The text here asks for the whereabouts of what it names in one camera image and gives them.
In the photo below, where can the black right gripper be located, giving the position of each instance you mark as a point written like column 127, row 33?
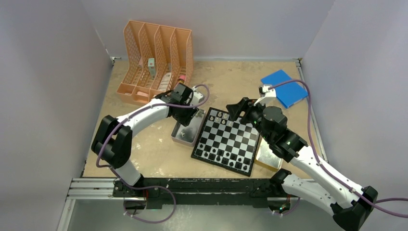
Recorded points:
column 235, row 110

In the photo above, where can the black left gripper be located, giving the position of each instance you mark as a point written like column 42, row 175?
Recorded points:
column 185, row 120

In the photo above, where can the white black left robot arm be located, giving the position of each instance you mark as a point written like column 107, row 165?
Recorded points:
column 113, row 139

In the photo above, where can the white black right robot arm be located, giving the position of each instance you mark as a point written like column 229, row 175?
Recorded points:
column 347, row 202

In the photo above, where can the black white chess board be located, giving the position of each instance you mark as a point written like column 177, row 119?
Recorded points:
column 227, row 144

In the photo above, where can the pink metal tin box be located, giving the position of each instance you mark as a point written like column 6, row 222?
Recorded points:
column 188, row 135

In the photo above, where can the blue notebook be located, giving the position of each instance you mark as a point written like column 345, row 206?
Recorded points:
column 288, row 94

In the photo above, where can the green white small box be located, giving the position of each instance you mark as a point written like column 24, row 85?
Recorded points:
column 152, row 67

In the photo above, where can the orange plastic file organizer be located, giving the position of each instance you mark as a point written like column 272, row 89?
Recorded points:
column 172, row 49

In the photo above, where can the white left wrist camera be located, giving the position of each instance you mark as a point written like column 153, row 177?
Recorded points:
column 197, row 98

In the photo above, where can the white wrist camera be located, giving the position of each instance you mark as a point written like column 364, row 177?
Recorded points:
column 267, row 94
column 197, row 98

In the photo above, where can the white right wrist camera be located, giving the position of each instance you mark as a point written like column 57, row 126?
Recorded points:
column 267, row 94

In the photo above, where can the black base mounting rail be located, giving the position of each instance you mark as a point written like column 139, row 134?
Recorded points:
column 258, row 193

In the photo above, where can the aluminium frame rail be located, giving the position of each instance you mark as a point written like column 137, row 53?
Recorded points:
column 91, row 206

